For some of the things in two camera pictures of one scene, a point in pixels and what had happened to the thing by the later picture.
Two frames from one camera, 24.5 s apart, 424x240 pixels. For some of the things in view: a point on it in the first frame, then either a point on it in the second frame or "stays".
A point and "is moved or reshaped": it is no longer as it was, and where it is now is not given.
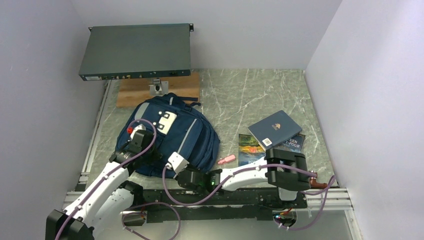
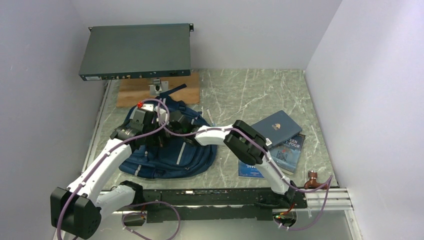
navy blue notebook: [274, 130] stays
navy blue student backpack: [182, 126] is moved or reshaped
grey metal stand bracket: [159, 88] stays
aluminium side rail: [81, 184] stays
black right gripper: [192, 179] -> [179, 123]
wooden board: [130, 91] stays
